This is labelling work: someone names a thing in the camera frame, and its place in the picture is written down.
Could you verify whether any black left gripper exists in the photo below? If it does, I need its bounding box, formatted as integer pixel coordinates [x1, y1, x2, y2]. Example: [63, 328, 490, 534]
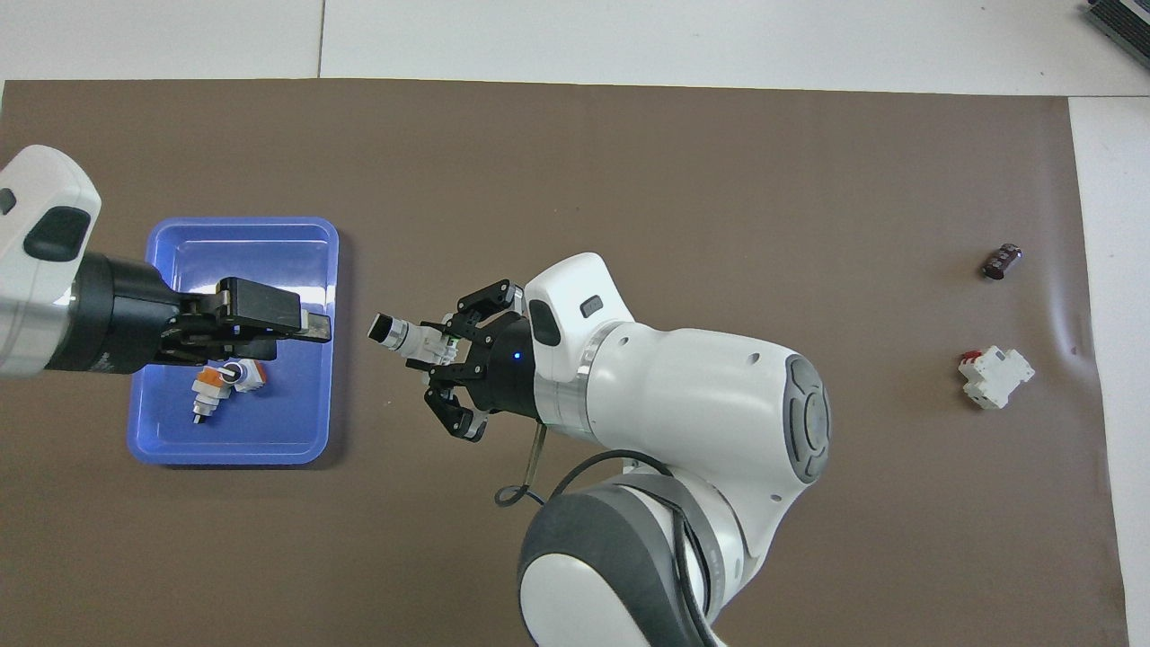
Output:
[45, 252, 333, 375]

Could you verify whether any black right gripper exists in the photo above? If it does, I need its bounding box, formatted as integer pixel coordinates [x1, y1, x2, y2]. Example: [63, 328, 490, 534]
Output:
[409, 280, 542, 443]

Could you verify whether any white switch with black knob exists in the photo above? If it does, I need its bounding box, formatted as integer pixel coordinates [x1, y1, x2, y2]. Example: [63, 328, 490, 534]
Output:
[368, 312, 459, 365]

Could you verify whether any blue plastic tray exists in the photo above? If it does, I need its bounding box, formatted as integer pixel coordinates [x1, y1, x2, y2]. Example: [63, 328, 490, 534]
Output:
[126, 216, 341, 466]

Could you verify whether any brown table mat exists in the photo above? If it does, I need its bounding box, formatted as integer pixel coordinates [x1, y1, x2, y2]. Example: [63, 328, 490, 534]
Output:
[0, 79, 1131, 647]

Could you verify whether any white circuit breaker, red lever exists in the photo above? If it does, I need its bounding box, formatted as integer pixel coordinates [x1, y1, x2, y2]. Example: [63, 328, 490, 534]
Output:
[958, 347, 1036, 411]

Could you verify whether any small black electronic component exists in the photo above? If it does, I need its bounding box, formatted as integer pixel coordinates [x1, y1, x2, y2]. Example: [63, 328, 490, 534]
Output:
[982, 243, 1025, 281]

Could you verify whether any black ribbed device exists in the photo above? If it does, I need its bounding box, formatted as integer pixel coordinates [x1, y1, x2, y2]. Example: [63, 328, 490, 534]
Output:
[1085, 0, 1150, 57]

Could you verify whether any white orange switch, black knob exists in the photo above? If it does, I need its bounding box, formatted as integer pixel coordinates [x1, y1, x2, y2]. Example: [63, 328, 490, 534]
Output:
[222, 359, 269, 394]

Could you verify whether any orange white switch, white shaft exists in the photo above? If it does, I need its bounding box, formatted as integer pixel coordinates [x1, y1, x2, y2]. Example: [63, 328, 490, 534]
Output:
[191, 367, 226, 425]

